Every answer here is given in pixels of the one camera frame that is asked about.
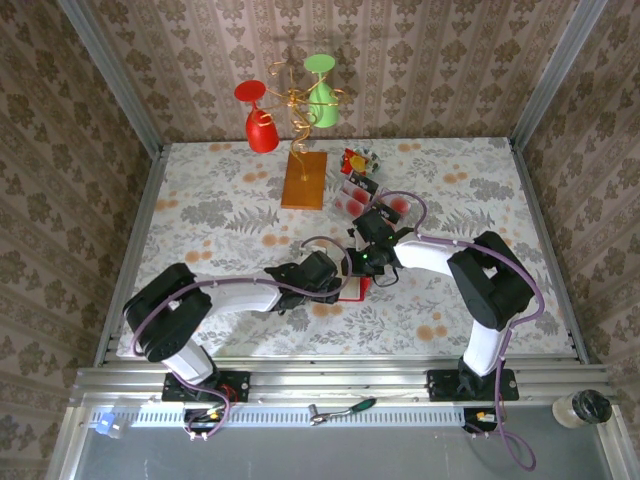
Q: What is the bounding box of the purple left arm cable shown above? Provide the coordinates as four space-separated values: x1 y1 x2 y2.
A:
130 237 354 444

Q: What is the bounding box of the ratchet wrench green handle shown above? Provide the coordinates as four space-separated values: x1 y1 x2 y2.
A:
308 397 378 427

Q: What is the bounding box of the black power connector bracket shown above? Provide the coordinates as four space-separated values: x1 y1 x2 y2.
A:
183 407 226 435
463 407 501 435

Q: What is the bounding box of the slotted grey cable duct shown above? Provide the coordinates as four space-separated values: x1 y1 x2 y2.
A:
132 403 466 429

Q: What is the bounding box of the green plastic wine glass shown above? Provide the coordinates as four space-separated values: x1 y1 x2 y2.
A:
303 53 342 129

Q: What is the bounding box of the aluminium side rail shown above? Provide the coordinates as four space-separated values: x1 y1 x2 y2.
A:
94 144 169 366

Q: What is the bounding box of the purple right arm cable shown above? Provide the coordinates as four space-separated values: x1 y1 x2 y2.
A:
377 190 546 472

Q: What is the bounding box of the black VIP credit card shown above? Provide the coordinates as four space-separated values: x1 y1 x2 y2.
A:
348 170 377 194
372 202 401 225

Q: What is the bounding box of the aluminium frame post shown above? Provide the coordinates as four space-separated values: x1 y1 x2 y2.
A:
512 0 609 146
57 0 164 156

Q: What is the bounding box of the gold wire rack wooden base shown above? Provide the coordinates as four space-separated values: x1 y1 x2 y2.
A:
267 59 349 211

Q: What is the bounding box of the red yellow snack packet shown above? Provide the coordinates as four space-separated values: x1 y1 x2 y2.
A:
341 148 371 176

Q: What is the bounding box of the clear acrylic card display stand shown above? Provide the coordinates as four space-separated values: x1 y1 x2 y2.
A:
334 169 414 226

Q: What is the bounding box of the red leather card holder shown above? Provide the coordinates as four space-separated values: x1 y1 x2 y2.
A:
337 247 374 304

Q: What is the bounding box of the clear jar black lid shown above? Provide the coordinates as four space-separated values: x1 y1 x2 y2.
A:
552 389 614 430

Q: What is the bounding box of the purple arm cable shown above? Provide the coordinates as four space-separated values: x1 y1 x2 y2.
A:
377 190 546 472
130 237 354 444

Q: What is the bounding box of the floral patterned table cover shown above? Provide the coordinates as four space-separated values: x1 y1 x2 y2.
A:
122 137 576 359

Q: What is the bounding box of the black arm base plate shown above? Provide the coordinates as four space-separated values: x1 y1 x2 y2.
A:
427 368 520 402
162 370 251 404

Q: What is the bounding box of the red plastic wine glass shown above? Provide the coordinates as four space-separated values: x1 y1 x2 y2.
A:
233 79 280 154

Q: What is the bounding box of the aluminium front rail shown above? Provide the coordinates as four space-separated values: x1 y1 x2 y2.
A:
69 357 617 407

